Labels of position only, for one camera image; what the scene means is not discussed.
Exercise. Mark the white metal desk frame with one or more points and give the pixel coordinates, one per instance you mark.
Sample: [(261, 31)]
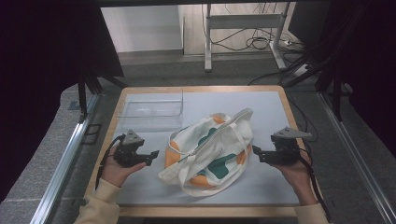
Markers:
[(243, 21)]

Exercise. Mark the white patterned tote bag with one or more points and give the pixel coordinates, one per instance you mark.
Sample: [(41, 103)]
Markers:
[(205, 149)]

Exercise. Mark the person's left hand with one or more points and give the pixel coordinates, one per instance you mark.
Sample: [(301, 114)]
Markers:
[(115, 172)]

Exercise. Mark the black curtain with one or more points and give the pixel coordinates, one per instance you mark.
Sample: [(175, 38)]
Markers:
[(40, 62), (370, 62)]

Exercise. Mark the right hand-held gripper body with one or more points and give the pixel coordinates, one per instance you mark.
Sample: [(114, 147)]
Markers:
[(285, 152)]

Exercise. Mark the clear plastic box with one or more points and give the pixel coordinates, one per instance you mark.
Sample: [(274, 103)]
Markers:
[(149, 115)]

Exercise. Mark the white power strip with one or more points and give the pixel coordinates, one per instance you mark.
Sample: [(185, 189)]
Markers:
[(301, 70)]

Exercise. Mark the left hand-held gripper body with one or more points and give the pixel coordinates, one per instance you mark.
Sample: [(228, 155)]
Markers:
[(129, 154)]

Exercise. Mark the aluminium rail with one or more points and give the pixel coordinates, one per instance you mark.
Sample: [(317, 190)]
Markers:
[(358, 155), (67, 158)]

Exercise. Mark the black metal stand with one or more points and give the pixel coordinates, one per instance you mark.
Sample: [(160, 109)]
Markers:
[(336, 93), (84, 93)]

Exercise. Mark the person's right hand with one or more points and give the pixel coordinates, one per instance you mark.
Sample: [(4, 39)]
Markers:
[(300, 180)]

